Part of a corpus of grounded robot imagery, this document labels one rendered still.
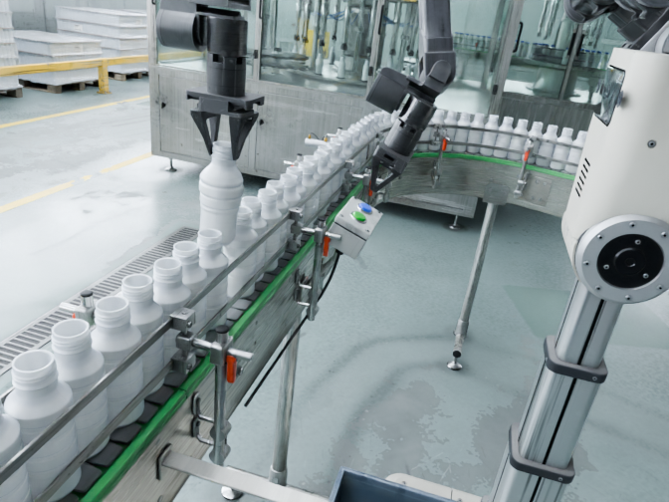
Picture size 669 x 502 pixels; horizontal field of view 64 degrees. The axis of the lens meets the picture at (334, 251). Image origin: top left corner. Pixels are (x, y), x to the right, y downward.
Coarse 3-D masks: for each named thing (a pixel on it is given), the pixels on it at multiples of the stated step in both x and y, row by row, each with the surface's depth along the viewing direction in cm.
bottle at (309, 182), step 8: (304, 168) 124; (312, 168) 125; (304, 176) 125; (312, 176) 126; (304, 184) 125; (312, 184) 125; (312, 200) 127; (312, 208) 128; (304, 216) 128; (312, 224) 130
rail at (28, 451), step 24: (360, 168) 174; (312, 192) 123; (336, 192) 148; (288, 216) 109; (312, 216) 128; (264, 240) 98; (264, 264) 102; (96, 384) 57; (72, 408) 53; (48, 432) 51; (24, 456) 48; (0, 480) 46
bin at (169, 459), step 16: (160, 464) 71; (176, 464) 71; (192, 464) 72; (208, 464) 72; (160, 480) 72; (208, 480) 70; (224, 480) 70; (240, 480) 70; (256, 480) 70; (336, 480) 69; (352, 480) 71; (368, 480) 71; (384, 480) 70; (256, 496) 68; (272, 496) 68; (288, 496) 69; (304, 496) 69; (336, 496) 69; (352, 496) 73; (368, 496) 72; (384, 496) 71; (400, 496) 70; (416, 496) 69; (432, 496) 69
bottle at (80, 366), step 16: (80, 320) 58; (64, 336) 58; (80, 336) 56; (64, 352) 56; (80, 352) 57; (96, 352) 60; (64, 368) 56; (80, 368) 57; (96, 368) 58; (80, 384) 57; (96, 400) 59; (80, 416) 59; (96, 416) 60; (80, 432) 60; (96, 432) 61; (80, 448) 60
